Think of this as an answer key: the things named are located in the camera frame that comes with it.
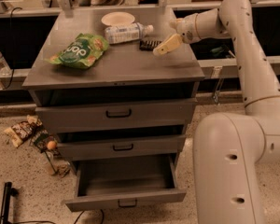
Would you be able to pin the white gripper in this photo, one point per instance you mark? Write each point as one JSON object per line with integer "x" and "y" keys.
{"x": 187, "y": 29}

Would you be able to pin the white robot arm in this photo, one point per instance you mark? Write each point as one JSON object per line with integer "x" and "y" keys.
{"x": 227, "y": 146}

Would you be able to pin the grey top drawer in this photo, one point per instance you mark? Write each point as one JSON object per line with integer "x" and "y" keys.
{"x": 101, "y": 117}

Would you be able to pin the grey drawer cabinet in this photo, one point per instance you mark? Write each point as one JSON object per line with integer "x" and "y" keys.
{"x": 123, "y": 74}

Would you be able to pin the grey open bottom drawer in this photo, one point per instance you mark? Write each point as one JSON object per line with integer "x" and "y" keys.
{"x": 125, "y": 182}

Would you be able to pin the grey middle drawer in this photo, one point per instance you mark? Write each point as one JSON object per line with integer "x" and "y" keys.
{"x": 118, "y": 148}

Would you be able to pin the clear plastic water bottle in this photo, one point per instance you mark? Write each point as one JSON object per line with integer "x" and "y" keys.
{"x": 126, "y": 33}

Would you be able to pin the white paper plate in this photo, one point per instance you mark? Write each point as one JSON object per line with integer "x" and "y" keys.
{"x": 117, "y": 18}

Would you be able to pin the green chip bag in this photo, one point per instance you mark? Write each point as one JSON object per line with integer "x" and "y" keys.
{"x": 82, "y": 53}

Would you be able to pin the orange ball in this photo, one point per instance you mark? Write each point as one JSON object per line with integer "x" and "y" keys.
{"x": 51, "y": 145}

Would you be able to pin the dark snack bag on floor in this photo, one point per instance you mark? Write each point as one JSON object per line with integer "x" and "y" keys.
{"x": 40, "y": 139}

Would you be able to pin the plastic bottle at left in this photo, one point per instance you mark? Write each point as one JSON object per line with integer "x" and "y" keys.
{"x": 4, "y": 67}

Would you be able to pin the brown snack bag on floor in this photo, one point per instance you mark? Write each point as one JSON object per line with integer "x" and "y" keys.
{"x": 22, "y": 131}

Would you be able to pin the black stand on floor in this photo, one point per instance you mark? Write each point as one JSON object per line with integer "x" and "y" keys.
{"x": 8, "y": 192}

